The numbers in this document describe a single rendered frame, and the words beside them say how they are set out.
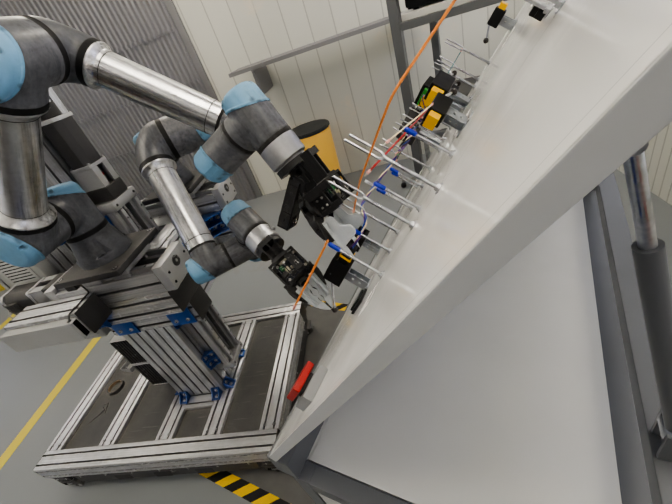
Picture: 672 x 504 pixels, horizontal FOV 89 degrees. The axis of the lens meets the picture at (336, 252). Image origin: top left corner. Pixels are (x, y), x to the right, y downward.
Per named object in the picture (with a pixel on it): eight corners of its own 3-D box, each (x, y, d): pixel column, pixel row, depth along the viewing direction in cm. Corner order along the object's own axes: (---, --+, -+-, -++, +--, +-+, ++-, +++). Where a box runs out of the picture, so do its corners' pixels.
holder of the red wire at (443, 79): (483, 76, 92) (448, 57, 92) (469, 102, 85) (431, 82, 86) (473, 92, 96) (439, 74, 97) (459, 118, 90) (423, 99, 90)
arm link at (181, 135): (160, 125, 138) (152, 118, 91) (195, 111, 142) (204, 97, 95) (177, 154, 144) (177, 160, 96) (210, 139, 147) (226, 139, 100)
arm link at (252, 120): (231, 108, 66) (260, 76, 62) (269, 154, 68) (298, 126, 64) (208, 110, 59) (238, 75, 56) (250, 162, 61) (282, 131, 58)
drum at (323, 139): (347, 177, 389) (329, 115, 350) (348, 194, 353) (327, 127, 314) (310, 187, 397) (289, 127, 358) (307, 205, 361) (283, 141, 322)
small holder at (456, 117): (484, 91, 62) (449, 73, 62) (467, 123, 58) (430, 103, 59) (471, 110, 66) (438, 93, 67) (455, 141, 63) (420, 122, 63)
